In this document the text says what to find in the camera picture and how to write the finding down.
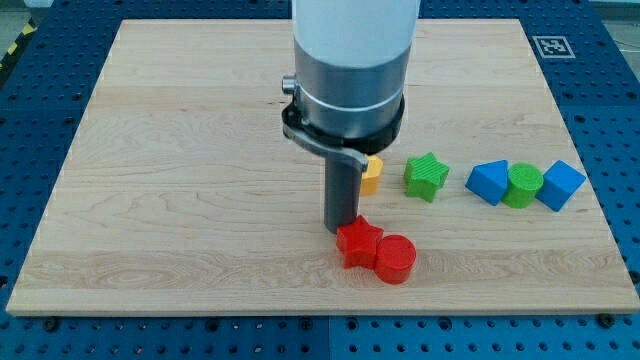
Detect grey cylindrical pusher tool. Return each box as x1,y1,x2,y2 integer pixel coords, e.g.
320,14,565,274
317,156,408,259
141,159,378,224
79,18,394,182
324,158,362,234

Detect wooden board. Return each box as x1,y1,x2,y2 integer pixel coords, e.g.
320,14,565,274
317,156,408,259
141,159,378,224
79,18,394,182
7,19,639,317

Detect blue triangle block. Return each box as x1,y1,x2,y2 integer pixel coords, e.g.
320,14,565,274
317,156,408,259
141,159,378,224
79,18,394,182
465,160,508,206

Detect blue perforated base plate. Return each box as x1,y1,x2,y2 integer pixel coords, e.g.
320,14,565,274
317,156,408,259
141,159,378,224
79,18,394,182
1,1,639,359

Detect white fiducial marker tag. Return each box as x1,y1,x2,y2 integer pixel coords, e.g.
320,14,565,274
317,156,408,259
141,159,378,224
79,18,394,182
533,35,575,59

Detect yellow block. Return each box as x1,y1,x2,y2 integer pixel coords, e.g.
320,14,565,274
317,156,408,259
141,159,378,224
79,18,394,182
360,155,384,196

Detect green star block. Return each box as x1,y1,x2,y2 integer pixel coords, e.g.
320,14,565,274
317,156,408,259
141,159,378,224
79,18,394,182
403,152,450,202

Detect green cylinder block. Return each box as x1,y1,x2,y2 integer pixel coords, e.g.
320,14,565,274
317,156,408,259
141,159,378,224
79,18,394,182
502,162,544,209

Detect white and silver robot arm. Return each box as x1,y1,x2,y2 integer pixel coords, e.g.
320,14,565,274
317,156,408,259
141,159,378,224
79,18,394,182
282,0,421,172

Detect red star block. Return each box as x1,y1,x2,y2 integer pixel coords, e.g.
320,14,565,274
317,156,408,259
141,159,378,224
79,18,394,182
336,215,384,270

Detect blue cube block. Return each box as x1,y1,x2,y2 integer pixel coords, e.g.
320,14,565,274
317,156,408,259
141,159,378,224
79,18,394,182
535,160,586,212

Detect red cylinder block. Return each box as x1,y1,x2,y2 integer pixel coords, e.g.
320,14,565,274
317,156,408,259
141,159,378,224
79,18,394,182
374,234,417,284

